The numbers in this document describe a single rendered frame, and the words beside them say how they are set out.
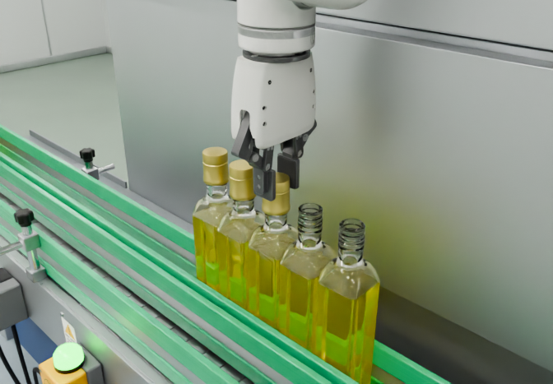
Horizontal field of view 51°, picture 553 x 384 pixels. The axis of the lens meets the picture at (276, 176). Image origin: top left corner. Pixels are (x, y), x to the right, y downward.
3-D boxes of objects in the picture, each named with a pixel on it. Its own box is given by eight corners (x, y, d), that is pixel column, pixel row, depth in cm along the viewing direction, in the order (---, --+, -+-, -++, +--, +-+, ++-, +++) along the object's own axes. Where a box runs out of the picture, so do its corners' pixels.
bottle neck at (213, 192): (232, 196, 80) (230, 164, 78) (216, 202, 79) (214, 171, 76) (218, 188, 82) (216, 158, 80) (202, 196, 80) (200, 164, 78)
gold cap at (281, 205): (295, 208, 72) (296, 177, 70) (276, 219, 70) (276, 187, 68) (275, 199, 74) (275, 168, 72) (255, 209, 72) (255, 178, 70)
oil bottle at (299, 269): (334, 376, 79) (342, 242, 69) (307, 399, 75) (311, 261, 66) (304, 355, 82) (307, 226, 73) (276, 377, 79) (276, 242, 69)
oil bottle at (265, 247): (304, 353, 82) (307, 224, 73) (276, 375, 79) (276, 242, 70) (275, 335, 86) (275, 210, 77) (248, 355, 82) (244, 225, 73)
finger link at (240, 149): (262, 86, 64) (280, 119, 68) (219, 136, 62) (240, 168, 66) (269, 88, 64) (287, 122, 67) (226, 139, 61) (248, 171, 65)
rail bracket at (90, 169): (123, 201, 125) (115, 145, 119) (95, 212, 121) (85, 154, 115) (113, 196, 128) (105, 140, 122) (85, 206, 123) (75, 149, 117)
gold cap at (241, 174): (227, 190, 77) (226, 159, 75) (253, 187, 77) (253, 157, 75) (231, 202, 74) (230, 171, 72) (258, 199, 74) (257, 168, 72)
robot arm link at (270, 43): (277, 11, 68) (277, 38, 69) (220, 22, 62) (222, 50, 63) (333, 21, 62) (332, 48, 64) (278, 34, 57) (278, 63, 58)
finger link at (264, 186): (257, 141, 68) (257, 192, 71) (237, 149, 66) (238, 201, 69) (276, 148, 66) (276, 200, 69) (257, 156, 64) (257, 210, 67)
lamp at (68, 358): (90, 363, 88) (87, 348, 87) (62, 379, 86) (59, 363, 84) (76, 349, 91) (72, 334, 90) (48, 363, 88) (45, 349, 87)
